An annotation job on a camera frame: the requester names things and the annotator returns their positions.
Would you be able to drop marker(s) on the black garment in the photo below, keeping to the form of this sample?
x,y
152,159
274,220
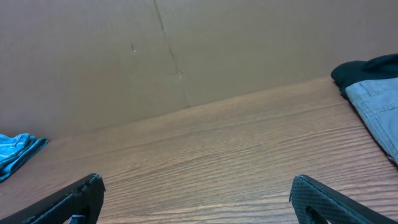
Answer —
x,y
379,68

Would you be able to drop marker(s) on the cardboard back wall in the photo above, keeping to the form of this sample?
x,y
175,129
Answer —
x,y
69,67

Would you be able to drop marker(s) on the grey shorts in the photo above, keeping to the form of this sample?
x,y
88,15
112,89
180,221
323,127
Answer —
x,y
376,103

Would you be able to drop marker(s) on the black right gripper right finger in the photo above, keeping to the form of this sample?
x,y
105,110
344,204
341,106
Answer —
x,y
316,203

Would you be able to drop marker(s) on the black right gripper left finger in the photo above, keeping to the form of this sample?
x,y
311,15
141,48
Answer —
x,y
79,202

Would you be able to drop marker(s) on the folded blue denim jeans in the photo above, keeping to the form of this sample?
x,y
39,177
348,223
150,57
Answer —
x,y
16,151

